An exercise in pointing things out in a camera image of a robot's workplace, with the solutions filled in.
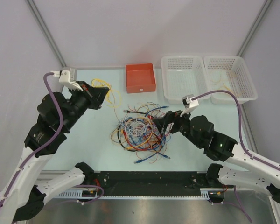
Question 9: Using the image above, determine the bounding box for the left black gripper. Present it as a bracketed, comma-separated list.
[63, 80, 111, 131]

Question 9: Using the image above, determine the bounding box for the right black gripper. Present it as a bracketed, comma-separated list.
[152, 107, 202, 148]

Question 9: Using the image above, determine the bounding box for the thin yellow wire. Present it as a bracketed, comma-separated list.
[91, 78, 122, 109]

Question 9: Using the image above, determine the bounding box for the thin orange wire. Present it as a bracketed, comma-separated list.
[109, 126, 164, 159]

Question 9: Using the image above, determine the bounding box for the thick blue ethernet cable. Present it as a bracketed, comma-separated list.
[116, 106, 171, 164]

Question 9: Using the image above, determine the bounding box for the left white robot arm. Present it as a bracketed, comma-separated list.
[0, 81, 109, 224]

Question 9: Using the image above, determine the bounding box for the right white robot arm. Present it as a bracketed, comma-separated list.
[153, 111, 280, 204]

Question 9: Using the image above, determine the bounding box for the left white plastic basket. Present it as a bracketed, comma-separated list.
[161, 56, 210, 104]

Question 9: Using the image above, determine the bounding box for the white plastic basket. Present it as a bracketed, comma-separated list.
[203, 56, 258, 104]
[161, 56, 210, 104]

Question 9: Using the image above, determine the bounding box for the orange square box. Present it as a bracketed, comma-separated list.
[126, 63, 156, 94]

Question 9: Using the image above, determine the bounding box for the right white plastic basket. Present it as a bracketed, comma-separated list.
[203, 56, 258, 104]

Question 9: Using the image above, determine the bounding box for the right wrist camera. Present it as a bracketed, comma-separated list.
[180, 94, 199, 117]

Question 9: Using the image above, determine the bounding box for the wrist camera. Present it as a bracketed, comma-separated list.
[51, 67, 81, 91]
[180, 94, 199, 117]

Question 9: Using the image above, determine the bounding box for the thick red cable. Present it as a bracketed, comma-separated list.
[122, 114, 165, 151]

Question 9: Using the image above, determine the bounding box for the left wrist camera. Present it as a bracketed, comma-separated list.
[51, 67, 81, 91]

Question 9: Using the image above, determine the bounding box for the thick black cable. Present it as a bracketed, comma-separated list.
[117, 109, 154, 152]

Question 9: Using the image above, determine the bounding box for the thin white wire bundle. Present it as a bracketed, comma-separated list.
[125, 118, 152, 140]

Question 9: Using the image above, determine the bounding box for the thick yellow cable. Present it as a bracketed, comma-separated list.
[125, 134, 159, 150]

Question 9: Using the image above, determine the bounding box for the white slotted cable duct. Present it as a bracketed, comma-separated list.
[55, 189, 210, 200]

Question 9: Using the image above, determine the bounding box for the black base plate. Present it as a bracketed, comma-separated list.
[74, 162, 224, 197]

